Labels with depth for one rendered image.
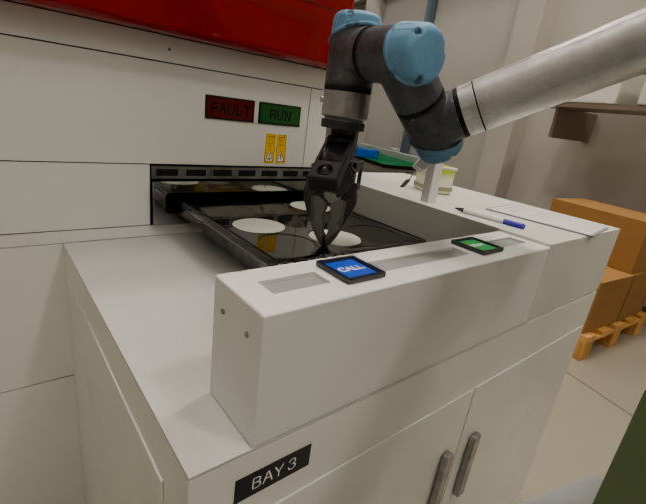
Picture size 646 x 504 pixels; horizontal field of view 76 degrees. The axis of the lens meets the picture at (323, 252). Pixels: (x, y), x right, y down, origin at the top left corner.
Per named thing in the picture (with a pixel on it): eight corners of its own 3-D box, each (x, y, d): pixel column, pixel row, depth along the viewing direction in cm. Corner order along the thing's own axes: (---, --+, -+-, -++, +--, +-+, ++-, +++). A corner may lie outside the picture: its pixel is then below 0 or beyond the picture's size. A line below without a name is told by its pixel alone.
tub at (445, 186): (411, 187, 107) (417, 160, 105) (437, 189, 109) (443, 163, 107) (424, 193, 100) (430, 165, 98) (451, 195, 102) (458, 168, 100)
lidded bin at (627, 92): (646, 111, 282) (660, 73, 275) (614, 104, 268) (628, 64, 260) (587, 108, 319) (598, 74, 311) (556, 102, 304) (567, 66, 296)
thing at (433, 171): (405, 196, 92) (417, 135, 88) (416, 196, 95) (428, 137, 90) (427, 203, 88) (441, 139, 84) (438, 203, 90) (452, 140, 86)
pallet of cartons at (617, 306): (665, 346, 260) (718, 230, 235) (548, 366, 219) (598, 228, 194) (502, 264, 377) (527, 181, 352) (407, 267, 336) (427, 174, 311)
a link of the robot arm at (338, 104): (366, 93, 61) (314, 87, 63) (361, 125, 63) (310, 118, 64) (374, 97, 68) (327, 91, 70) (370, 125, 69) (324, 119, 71)
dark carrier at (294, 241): (188, 206, 88) (188, 204, 88) (314, 201, 109) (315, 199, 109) (276, 263, 63) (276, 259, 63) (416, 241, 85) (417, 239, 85)
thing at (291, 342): (207, 392, 45) (212, 274, 40) (479, 299, 79) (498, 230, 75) (249, 450, 38) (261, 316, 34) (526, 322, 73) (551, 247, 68)
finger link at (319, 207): (331, 239, 77) (338, 190, 74) (322, 248, 71) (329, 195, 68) (315, 236, 77) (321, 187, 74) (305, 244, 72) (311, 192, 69)
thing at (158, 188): (151, 223, 89) (150, 179, 86) (312, 213, 116) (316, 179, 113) (153, 225, 88) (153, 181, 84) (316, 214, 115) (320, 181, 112)
